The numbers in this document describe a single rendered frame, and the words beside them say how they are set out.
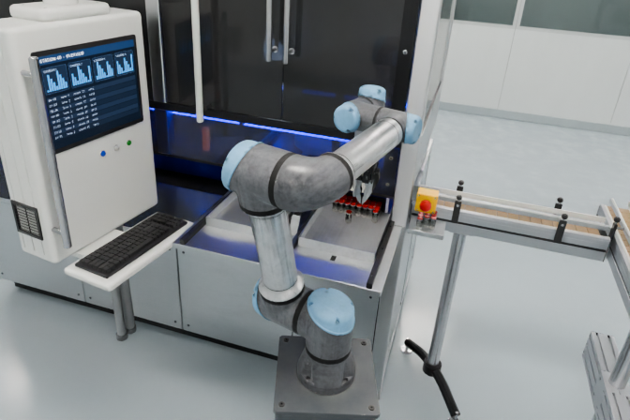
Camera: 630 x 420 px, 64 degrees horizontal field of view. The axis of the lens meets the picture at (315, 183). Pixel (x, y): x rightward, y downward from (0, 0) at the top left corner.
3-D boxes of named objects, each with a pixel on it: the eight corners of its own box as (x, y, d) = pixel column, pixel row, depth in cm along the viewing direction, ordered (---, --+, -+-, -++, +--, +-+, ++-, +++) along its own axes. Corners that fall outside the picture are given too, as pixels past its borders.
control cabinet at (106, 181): (125, 193, 213) (101, -6, 178) (161, 204, 206) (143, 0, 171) (14, 250, 171) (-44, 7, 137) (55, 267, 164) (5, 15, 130)
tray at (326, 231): (326, 202, 199) (326, 193, 197) (392, 215, 192) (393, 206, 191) (297, 246, 169) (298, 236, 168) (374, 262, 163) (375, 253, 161)
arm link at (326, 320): (337, 368, 121) (341, 323, 115) (291, 344, 127) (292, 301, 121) (360, 339, 130) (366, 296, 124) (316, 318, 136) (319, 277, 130)
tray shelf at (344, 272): (235, 187, 209) (235, 184, 208) (404, 221, 192) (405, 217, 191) (172, 247, 168) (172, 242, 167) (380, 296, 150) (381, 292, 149)
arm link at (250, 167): (299, 345, 128) (269, 174, 94) (252, 322, 135) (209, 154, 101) (323, 311, 136) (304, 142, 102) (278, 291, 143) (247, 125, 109)
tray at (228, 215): (247, 186, 207) (247, 178, 206) (307, 198, 201) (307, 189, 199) (205, 225, 178) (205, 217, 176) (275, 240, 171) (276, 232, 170)
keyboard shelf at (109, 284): (142, 211, 204) (142, 204, 203) (199, 229, 194) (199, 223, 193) (46, 267, 167) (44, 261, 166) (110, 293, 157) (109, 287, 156)
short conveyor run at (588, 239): (408, 225, 193) (413, 187, 186) (412, 207, 207) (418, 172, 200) (604, 264, 176) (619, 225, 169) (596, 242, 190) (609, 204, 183)
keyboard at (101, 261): (158, 214, 197) (157, 208, 196) (187, 223, 192) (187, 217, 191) (74, 266, 164) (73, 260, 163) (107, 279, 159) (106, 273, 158)
